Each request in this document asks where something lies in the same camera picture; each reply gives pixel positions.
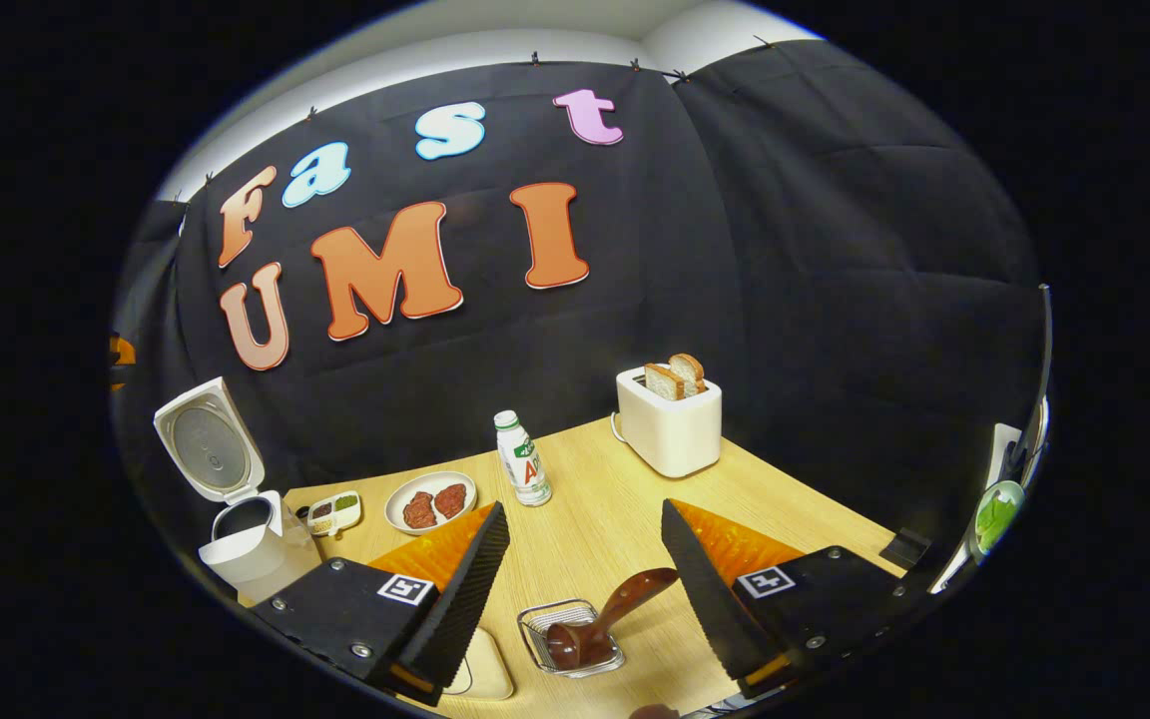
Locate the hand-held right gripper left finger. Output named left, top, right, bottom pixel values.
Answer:
left=254, top=501, right=512, bottom=705

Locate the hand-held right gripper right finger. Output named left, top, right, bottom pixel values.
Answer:
left=661, top=498, right=935, bottom=698

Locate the metal wire chopstick holder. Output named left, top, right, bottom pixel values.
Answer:
left=517, top=598, right=626, bottom=679

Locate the brown wooden spoon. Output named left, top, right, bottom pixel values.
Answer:
left=545, top=567, right=681, bottom=670

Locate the white rice cooker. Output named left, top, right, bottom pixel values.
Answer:
left=153, top=376, right=321, bottom=607

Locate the white round plate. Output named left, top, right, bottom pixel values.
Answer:
left=384, top=470, right=478, bottom=536

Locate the white drink bottle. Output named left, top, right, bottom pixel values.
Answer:
left=493, top=409, right=553, bottom=508

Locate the white divided seasoning dish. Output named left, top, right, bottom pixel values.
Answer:
left=305, top=491, right=363, bottom=537

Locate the white toaster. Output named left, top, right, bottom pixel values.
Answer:
left=616, top=364, right=724, bottom=478

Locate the small black block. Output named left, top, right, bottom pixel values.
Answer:
left=879, top=527, right=933, bottom=572

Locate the green round object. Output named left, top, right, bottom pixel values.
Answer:
left=972, top=479, right=1027, bottom=557

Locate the black backdrop cloth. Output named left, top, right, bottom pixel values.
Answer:
left=111, top=40, right=1050, bottom=560

